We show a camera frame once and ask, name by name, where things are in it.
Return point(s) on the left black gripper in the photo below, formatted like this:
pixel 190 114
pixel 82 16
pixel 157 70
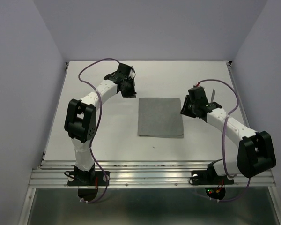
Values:
pixel 131 94

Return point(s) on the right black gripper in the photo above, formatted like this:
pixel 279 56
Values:
pixel 184 111

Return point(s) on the grey cloth napkin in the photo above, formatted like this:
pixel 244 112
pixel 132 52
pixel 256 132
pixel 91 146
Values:
pixel 160 117

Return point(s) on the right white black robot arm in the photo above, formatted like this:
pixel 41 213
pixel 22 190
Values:
pixel 255 153

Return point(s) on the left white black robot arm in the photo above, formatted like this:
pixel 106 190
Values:
pixel 83 117

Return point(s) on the silver knife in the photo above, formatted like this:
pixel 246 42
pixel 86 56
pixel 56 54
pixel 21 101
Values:
pixel 212 96

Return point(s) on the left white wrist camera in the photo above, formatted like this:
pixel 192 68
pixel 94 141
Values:
pixel 132 72

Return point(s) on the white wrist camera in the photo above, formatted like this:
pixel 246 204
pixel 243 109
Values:
pixel 132 72
pixel 198 85

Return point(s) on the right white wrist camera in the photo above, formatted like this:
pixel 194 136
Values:
pixel 198 85

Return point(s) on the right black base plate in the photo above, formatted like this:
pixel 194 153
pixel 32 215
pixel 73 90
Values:
pixel 207 178

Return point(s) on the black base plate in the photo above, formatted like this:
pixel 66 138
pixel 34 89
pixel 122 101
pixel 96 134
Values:
pixel 207 178
pixel 83 179

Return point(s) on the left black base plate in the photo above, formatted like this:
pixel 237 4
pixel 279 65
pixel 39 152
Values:
pixel 83 179

